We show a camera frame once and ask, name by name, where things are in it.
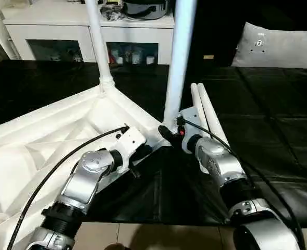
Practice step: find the white plastic table leg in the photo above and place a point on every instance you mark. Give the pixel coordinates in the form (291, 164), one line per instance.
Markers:
(210, 114)
(197, 99)
(98, 41)
(179, 57)

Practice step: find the white plastic table top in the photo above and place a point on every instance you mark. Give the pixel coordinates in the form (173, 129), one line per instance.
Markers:
(33, 151)

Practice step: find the dark robot body part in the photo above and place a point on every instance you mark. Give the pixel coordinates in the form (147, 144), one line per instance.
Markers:
(117, 247)

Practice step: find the black work mat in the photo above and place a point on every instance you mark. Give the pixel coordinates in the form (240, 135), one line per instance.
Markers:
(268, 130)

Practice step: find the small yellow label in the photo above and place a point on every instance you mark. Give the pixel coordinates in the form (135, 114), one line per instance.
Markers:
(208, 57)

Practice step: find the light grey pillow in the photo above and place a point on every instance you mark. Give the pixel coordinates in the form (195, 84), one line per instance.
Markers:
(278, 47)

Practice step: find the grey round helmet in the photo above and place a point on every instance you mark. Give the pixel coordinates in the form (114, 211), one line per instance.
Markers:
(145, 7)

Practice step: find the small clutter pile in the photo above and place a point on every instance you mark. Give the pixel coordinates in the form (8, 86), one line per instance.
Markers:
(111, 8)

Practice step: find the white glass-door cabinet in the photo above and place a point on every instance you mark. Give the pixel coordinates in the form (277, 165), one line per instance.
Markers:
(54, 26)

